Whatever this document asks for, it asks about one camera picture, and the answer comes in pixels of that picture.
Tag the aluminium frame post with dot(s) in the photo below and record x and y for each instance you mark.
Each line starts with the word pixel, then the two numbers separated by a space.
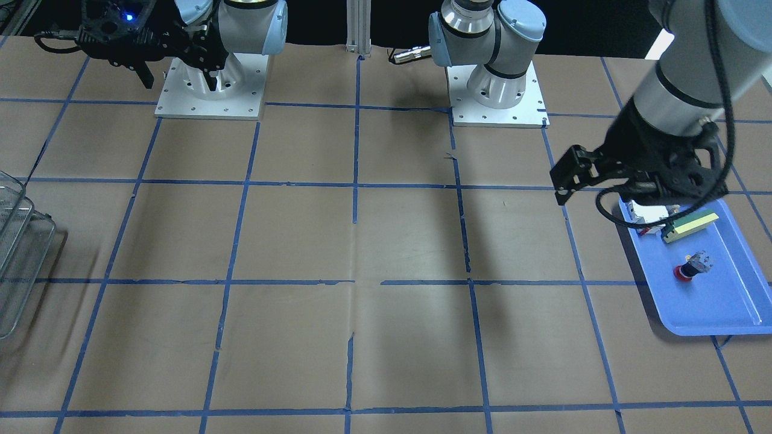
pixel 359 14

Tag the silver cable connector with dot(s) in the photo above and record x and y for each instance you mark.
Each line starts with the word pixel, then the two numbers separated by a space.
pixel 409 55

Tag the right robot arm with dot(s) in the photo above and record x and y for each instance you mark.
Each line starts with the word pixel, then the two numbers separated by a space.
pixel 256 27

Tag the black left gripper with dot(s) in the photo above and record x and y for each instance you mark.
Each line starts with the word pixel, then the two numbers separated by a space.
pixel 640 134

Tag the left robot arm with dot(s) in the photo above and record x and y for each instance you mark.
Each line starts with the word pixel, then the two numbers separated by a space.
pixel 720 49

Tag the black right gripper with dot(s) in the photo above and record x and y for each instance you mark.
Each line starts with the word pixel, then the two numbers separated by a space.
pixel 204 55

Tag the red emergency stop button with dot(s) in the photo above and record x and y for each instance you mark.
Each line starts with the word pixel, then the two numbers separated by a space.
pixel 696 264

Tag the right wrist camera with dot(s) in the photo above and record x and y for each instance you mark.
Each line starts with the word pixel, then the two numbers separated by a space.
pixel 114 19

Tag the white circuit breaker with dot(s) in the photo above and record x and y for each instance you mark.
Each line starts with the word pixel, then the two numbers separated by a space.
pixel 648 214

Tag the green yellow terminal block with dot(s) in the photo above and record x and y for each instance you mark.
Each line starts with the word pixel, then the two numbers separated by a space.
pixel 689 224

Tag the silver wire mesh shelf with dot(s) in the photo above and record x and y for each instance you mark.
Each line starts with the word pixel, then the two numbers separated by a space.
pixel 26 236

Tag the blue plastic tray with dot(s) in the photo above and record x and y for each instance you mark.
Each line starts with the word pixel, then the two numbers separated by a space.
pixel 709 282

